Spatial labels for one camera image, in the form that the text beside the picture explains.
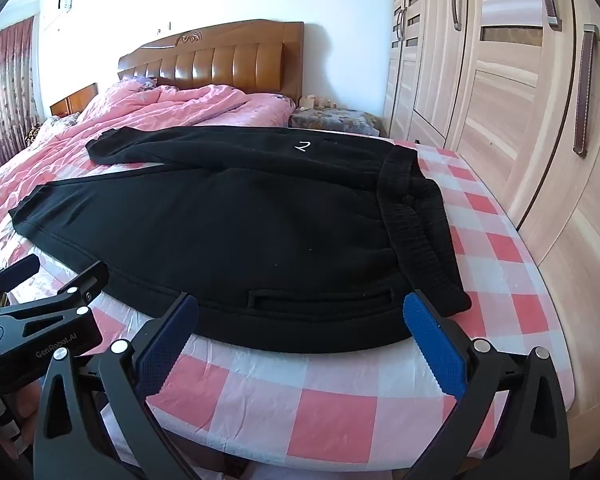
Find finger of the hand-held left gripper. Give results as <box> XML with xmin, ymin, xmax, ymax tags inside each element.
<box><xmin>54</xmin><ymin>260</ymin><xmax>111</xmax><ymax>310</ymax></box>
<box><xmin>0</xmin><ymin>254</ymin><xmax>41</xmax><ymax>307</ymax></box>

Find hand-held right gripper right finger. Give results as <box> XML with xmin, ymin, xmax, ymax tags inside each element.
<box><xmin>402</xmin><ymin>290</ymin><xmax>571</xmax><ymax>480</ymax></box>

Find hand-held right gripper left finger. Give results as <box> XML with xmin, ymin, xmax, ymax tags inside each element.
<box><xmin>32</xmin><ymin>291</ymin><xmax>201</xmax><ymax>480</ymax></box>

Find black pants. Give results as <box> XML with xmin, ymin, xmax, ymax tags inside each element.
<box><xmin>9</xmin><ymin>126</ymin><xmax>473</xmax><ymax>353</ymax></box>

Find pink white checked bed sheet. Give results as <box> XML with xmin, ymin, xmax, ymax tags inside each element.
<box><xmin>0</xmin><ymin>132</ymin><xmax>578</xmax><ymax>472</ymax></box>

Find floral pillow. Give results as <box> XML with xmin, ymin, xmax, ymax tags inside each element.
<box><xmin>26</xmin><ymin>114</ymin><xmax>81</xmax><ymax>149</ymax></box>

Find floral red curtain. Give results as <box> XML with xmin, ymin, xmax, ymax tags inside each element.
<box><xmin>0</xmin><ymin>16</ymin><xmax>36</xmax><ymax>177</ymax></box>

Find brown wooden nightstand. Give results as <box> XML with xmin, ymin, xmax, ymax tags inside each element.
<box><xmin>49</xmin><ymin>82</ymin><xmax>100</xmax><ymax>117</ymax></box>

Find pink quilt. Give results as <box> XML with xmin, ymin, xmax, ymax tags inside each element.
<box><xmin>0</xmin><ymin>79</ymin><xmax>297</xmax><ymax>234</ymax></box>

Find light wooden wardrobe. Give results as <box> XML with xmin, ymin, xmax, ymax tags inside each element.
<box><xmin>382</xmin><ymin>0</ymin><xmax>600</xmax><ymax>480</ymax></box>

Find nightstand with floral cover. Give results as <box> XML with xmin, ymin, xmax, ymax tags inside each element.
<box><xmin>287</xmin><ymin>107</ymin><xmax>386</xmax><ymax>139</ymax></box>

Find wooden bed headboard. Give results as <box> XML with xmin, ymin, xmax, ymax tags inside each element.
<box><xmin>117</xmin><ymin>21</ymin><xmax>305</xmax><ymax>104</ymax></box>

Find white air conditioner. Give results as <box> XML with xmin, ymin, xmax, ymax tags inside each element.
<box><xmin>40</xmin><ymin>0</ymin><xmax>76</xmax><ymax>29</ymax></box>

